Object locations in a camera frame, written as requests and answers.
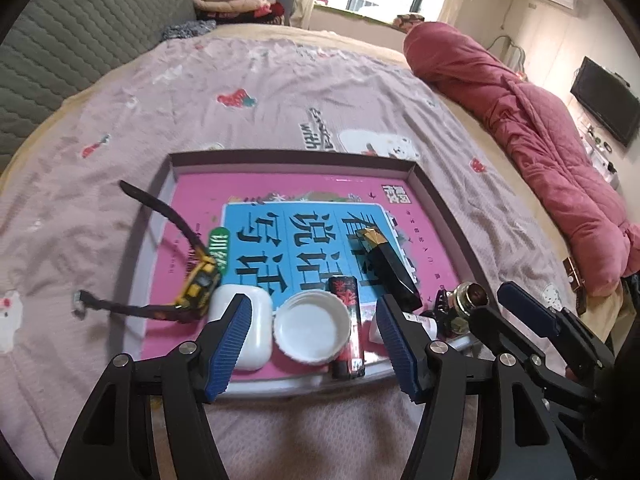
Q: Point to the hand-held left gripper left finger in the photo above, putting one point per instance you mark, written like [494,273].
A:
[227,345]

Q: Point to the small white bottle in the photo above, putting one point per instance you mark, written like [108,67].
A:
[425,324]

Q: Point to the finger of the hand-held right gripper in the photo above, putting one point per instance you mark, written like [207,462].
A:
[530,310]
[495,327]

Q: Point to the black television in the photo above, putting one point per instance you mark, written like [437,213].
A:
[607,102]

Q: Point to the white jar lid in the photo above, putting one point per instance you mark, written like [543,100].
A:
[310,327]

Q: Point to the black hair clip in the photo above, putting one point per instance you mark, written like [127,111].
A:
[441,302]

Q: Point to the grey cardboard tray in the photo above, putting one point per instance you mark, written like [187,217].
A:
[275,160]

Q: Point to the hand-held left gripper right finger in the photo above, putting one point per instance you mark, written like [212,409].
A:
[397,350]

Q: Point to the pink and blue book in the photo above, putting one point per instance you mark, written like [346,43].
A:
[310,195]

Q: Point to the grey quilted headboard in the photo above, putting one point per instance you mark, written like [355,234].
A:
[75,25]

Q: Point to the yellow and black wristwatch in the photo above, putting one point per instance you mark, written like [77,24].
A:
[202,282]

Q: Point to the blue patterned cloth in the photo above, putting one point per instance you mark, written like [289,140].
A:
[187,30]

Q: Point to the red quilted blanket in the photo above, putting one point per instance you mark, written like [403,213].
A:
[525,125]

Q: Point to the red lighter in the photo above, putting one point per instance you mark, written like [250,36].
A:
[350,340]

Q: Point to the dark brown stick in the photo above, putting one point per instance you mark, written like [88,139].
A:
[581,302]

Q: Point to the black tube with gold top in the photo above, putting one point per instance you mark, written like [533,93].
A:
[395,275]

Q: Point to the pink printed bed sheet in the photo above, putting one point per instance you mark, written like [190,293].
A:
[250,110]

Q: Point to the white earbuds case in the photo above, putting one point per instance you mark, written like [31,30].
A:
[256,345]

